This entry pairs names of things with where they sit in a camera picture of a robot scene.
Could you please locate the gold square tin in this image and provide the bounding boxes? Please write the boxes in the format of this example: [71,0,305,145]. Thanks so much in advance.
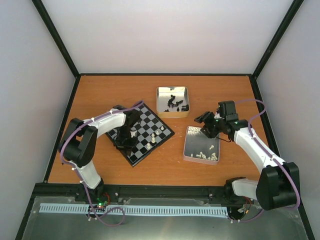
[156,86,190,119]

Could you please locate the black and silver chessboard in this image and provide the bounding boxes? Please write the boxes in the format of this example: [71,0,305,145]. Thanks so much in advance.
[120,103,175,167]

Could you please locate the light blue cable duct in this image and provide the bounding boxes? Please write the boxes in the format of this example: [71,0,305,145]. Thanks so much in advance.
[38,203,228,218]

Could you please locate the white chess rook corner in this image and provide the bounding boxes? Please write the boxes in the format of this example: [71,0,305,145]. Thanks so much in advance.
[130,130,137,138]

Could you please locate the white chess piece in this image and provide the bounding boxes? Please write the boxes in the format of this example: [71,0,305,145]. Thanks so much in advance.
[151,133,156,144]

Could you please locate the black aluminium frame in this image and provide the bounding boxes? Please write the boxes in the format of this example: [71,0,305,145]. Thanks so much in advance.
[15,0,315,240]

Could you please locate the white chess pieces pile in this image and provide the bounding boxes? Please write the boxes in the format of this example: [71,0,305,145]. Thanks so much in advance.
[190,145,219,162]

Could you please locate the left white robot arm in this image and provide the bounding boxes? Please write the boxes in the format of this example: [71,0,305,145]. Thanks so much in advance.
[58,100,144,202]

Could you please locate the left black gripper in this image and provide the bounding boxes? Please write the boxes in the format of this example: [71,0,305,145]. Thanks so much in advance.
[113,125,138,157]

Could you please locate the black chess pieces pile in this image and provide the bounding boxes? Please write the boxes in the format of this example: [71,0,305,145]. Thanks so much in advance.
[164,94,190,112]

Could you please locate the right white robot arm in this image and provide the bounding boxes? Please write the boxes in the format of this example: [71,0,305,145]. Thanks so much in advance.
[194,100,301,211]

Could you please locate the green lit circuit board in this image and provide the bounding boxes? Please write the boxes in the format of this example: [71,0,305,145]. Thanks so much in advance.
[97,193,111,209]

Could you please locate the pink square tin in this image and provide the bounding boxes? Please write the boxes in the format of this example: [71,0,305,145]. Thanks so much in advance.
[182,126,221,166]

